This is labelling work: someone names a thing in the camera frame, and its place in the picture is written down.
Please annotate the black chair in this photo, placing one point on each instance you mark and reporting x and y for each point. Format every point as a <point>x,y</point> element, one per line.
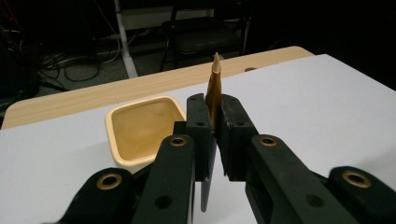
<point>199,37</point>

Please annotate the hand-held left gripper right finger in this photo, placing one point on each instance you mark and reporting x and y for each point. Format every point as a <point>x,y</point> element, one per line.
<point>236,146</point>

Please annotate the cream ceramic square cup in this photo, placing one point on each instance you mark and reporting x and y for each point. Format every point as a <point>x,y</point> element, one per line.
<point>140,130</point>

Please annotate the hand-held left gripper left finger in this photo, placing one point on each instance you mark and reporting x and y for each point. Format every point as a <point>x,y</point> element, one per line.
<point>200,137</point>

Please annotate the white metal stand leg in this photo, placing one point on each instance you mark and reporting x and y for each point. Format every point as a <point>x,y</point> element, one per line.
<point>126,46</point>

